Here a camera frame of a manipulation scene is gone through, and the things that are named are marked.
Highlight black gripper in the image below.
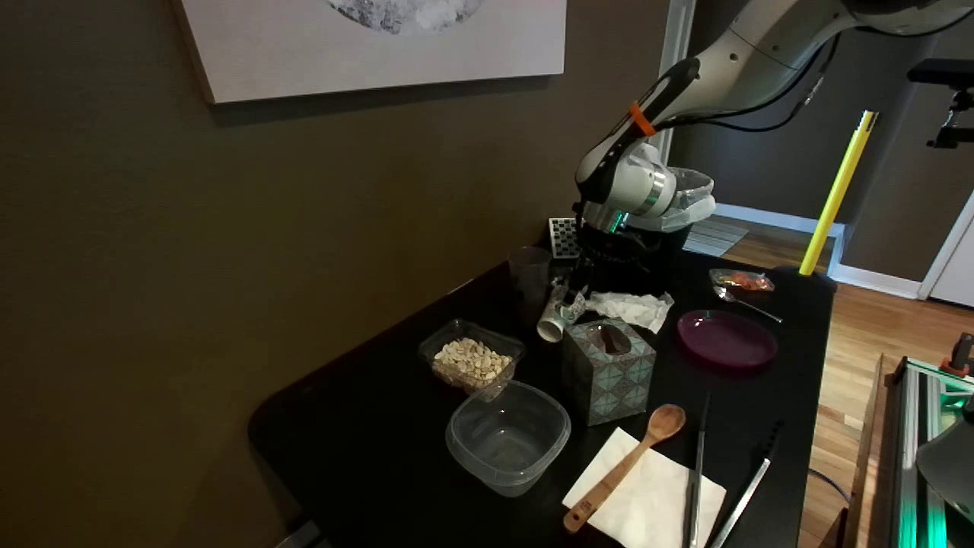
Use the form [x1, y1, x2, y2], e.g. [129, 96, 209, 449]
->
[577, 206, 676, 298]

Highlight paper coffee cup with specks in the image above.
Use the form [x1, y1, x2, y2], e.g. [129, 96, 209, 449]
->
[532, 285, 582, 346]

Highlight crumpled white plastic bag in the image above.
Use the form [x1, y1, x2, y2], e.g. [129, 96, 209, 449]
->
[586, 288, 676, 333]

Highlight black white checkerboard card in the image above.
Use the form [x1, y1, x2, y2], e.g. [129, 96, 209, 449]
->
[546, 212, 586, 264]

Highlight metal spoon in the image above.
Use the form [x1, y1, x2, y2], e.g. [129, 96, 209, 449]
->
[713, 284, 786, 329]

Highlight orange snack packet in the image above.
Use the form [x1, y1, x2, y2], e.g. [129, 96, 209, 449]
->
[709, 264, 779, 298]

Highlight teal patterned tissue box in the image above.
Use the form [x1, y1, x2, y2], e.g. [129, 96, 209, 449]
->
[559, 314, 660, 428]

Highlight purple plate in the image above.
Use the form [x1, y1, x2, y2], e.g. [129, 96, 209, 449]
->
[676, 308, 783, 371]

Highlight wooden spoon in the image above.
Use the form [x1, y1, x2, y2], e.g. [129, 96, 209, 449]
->
[559, 401, 691, 536]

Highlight clear container with seeds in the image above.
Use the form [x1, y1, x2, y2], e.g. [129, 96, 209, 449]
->
[416, 316, 526, 401]

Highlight clear empty plastic container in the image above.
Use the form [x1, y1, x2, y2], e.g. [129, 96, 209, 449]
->
[441, 378, 575, 498]

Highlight yellow stick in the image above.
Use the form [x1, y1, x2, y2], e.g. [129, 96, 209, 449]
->
[799, 107, 880, 280]

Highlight metal tongs with black tips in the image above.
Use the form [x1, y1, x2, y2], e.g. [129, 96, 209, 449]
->
[678, 397, 786, 548]

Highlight white paper napkin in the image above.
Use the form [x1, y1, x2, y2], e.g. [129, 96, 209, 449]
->
[559, 422, 730, 548]

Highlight white door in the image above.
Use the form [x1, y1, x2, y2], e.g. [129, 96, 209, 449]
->
[915, 192, 974, 314]

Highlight orange cable strap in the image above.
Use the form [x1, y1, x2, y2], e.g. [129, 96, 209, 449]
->
[628, 100, 656, 141]

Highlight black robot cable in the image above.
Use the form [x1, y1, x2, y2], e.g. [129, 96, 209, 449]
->
[656, 34, 846, 138]

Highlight white canvas wall picture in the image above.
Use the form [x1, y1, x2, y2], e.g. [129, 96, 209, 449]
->
[179, 0, 568, 107]

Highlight metal frame with green light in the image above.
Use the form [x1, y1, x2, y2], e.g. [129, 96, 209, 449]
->
[885, 332, 974, 548]

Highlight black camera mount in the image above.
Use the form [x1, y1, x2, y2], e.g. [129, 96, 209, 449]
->
[903, 54, 974, 153]

